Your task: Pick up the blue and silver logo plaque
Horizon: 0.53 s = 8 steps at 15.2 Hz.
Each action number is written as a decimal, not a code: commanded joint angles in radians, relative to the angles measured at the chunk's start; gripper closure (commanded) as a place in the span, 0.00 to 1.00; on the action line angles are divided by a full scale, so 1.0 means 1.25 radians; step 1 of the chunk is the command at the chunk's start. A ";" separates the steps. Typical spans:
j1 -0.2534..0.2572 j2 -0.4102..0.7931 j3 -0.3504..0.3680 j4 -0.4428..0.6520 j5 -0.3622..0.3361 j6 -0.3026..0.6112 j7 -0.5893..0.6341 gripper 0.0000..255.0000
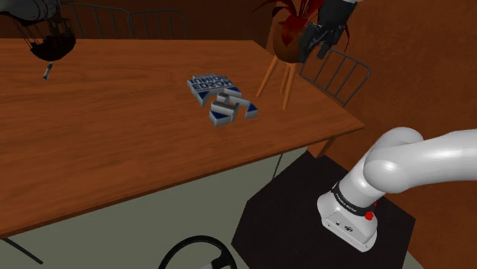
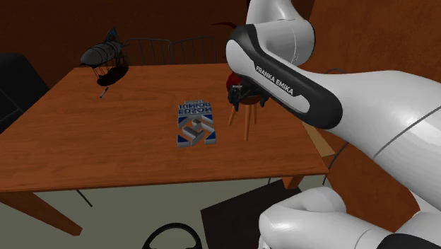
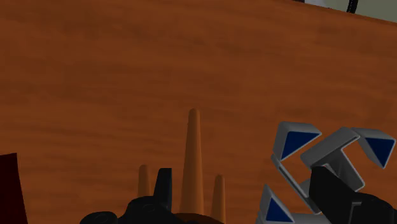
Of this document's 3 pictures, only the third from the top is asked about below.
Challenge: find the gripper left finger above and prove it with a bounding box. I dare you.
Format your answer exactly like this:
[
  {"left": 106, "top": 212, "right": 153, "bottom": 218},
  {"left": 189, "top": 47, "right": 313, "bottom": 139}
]
[{"left": 80, "top": 167, "right": 187, "bottom": 224}]

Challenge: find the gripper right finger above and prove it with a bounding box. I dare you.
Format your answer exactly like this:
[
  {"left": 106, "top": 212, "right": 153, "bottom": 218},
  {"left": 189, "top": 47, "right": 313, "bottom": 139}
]
[{"left": 309, "top": 165, "right": 397, "bottom": 224}]

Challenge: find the grey and blue angular figure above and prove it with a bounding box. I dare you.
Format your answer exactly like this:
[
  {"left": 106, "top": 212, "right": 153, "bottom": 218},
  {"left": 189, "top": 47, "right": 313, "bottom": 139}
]
[{"left": 254, "top": 121, "right": 397, "bottom": 224}]

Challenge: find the orange three-spike stand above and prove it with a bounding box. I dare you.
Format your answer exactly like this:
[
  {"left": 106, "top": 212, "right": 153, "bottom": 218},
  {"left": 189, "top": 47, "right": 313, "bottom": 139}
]
[{"left": 137, "top": 108, "right": 226, "bottom": 224}]

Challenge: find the dark red box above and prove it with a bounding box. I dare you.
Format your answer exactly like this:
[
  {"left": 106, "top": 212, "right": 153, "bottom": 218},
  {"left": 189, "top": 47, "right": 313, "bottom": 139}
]
[{"left": 0, "top": 152, "right": 29, "bottom": 224}]

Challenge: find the black slanted bar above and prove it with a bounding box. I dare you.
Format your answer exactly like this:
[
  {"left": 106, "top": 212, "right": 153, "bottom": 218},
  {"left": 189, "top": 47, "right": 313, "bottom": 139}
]
[{"left": 345, "top": 0, "right": 358, "bottom": 14}]

